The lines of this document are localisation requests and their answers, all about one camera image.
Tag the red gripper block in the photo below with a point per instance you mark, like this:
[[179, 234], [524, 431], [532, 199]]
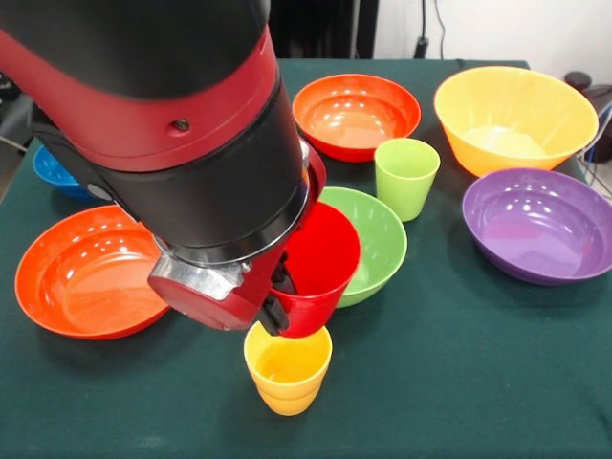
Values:
[[215, 311]]

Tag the red plastic cup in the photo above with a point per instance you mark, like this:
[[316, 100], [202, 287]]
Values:
[[320, 268]]

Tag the yellow plastic cup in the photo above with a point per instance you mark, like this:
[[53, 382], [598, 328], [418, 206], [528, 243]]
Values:
[[287, 373]]

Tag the green plastic bowl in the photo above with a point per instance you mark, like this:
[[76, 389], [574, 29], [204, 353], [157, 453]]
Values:
[[378, 239]]

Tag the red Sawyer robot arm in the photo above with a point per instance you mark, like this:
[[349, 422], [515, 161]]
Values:
[[167, 119]]

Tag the green plastic cup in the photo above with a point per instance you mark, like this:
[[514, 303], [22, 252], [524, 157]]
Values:
[[406, 181]]

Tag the dark green tablecloth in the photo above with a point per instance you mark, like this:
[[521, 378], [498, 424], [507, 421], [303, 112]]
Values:
[[430, 382]]

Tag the orange-red plastic bowl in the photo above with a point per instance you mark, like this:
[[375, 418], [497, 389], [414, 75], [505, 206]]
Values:
[[86, 287], [354, 119]]

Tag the small blue plastic bowl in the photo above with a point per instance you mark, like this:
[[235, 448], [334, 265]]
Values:
[[52, 174]]

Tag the purple plastic bowl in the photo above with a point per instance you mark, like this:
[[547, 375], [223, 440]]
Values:
[[540, 234]]

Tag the large orange plastic bowl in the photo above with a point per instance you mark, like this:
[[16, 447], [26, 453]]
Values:
[[507, 110]]

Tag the black chair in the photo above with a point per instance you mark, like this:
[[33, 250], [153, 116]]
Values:
[[597, 95], [12, 122]]

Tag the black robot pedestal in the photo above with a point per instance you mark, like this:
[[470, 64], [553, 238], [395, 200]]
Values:
[[325, 28]]

